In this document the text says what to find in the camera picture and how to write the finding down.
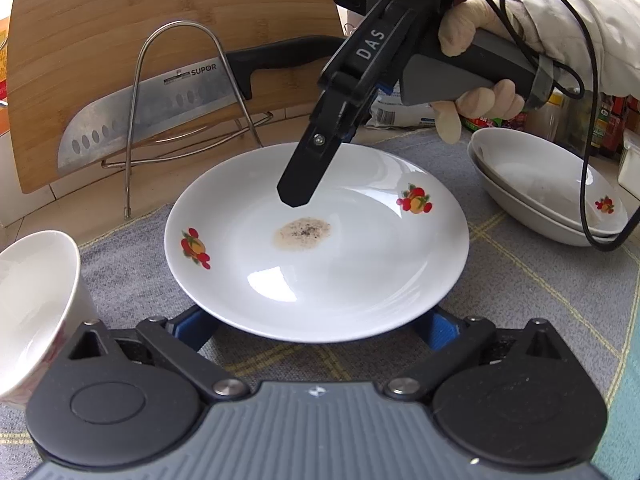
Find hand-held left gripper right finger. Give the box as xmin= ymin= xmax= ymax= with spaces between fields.
xmin=384 ymin=307 xmax=565 ymax=402

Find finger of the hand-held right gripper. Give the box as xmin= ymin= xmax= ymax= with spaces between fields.
xmin=276 ymin=82 xmax=368 ymax=209
xmin=342 ymin=107 xmax=373 ymax=143

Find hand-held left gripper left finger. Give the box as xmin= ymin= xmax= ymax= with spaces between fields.
xmin=67 ymin=306 xmax=251 ymax=403

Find stained white fruit-print plate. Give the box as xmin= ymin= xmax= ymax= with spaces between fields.
xmin=164 ymin=142 xmax=471 ymax=345

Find white ceramic bowl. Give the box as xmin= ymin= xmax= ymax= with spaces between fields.
xmin=0 ymin=230 xmax=98 ymax=406

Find person's right hand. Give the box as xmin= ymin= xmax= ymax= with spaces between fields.
xmin=431 ymin=0 xmax=526 ymax=143

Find white and blue food bag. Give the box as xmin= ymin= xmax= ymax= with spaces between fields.
xmin=367 ymin=85 xmax=442 ymax=129

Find grey checked cloth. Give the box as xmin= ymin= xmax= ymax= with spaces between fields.
xmin=0 ymin=127 xmax=640 ymax=480

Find yellow-capped spice jar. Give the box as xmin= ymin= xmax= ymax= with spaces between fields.
xmin=525 ymin=92 xmax=567 ymax=142

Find green-labelled oil bottle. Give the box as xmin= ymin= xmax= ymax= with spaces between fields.
xmin=590 ymin=94 xmax=615 ymax=157

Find red packets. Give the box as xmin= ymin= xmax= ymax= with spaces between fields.
xmin=611 ymin=95 xmax=640 ymax=157

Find bamboo cutting board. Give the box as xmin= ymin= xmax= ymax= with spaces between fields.
xmin=7 ymin=0 xmax=347 ymax=195

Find white plastic box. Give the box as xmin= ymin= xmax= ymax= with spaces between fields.
xmin=617 ymin=137 xmax=640 ymax=194

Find black-handled kitchen knife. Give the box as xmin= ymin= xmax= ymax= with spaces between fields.
xmin=57 ymin=35 xmax=347 ymax=177

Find metal wire rack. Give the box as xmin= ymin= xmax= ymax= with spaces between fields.
xmin=101 ymin=21 xmax=274 ymax=219

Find black cable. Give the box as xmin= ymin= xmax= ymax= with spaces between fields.
xmin=492 ymin=0 xmax=640 ymax=252

